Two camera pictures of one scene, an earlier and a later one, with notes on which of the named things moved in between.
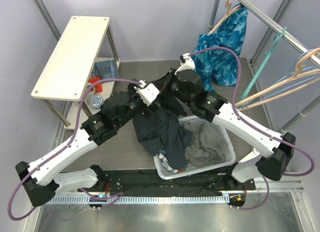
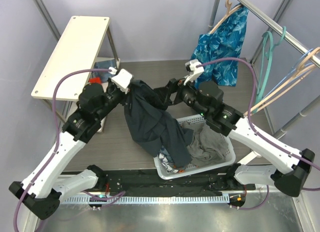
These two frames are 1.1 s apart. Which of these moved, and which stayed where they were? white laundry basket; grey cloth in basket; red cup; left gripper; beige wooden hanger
Moved: left gripper
Stayed: grey cloth in basket; beige wooden hanger; red cup; white laundry basket
